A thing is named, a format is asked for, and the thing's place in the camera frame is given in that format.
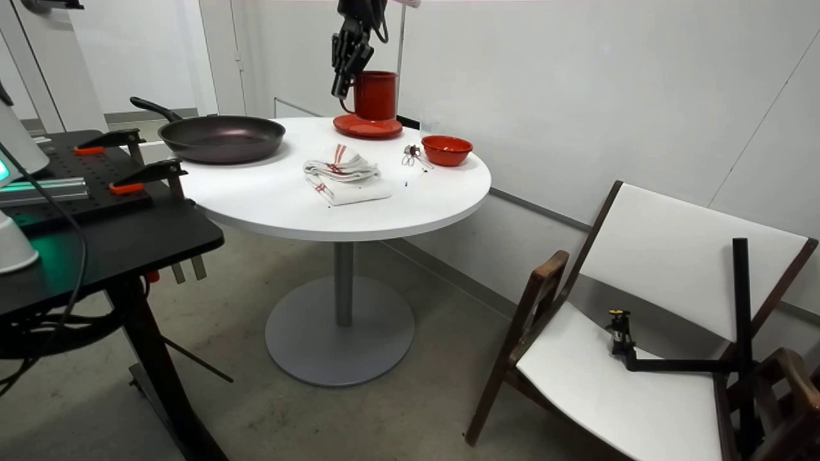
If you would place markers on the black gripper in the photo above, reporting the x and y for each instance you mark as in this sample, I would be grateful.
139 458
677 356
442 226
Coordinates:
360 25

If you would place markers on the red bowl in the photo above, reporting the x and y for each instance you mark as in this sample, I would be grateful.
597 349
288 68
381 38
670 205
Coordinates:
445 149

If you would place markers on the black frying pan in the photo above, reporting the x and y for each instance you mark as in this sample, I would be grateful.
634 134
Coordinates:
221 138

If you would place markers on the small dark scraps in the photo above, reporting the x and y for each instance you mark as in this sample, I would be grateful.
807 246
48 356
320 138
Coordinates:
412 153

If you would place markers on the dark wooden chair frame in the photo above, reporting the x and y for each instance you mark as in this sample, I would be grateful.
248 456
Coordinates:
790 399

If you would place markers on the black workbench table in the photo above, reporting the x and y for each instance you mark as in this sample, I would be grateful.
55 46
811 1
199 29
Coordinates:
129 238

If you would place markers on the white red-striped cloth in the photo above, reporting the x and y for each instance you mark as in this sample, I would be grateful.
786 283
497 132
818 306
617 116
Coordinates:
345 180

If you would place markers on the black camera stand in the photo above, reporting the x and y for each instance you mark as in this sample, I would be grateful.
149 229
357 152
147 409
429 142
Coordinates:
741 340

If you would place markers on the aluminium rail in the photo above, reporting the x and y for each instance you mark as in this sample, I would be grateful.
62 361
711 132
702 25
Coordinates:
46 189

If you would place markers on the wooden chair with white canvas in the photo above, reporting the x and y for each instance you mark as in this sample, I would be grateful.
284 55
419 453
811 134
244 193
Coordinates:
666 265

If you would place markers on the grey round table pedestal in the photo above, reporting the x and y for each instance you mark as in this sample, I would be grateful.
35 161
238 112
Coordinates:
339 333

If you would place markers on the red plate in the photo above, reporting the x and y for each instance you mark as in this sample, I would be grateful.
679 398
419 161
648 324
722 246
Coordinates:
366 128

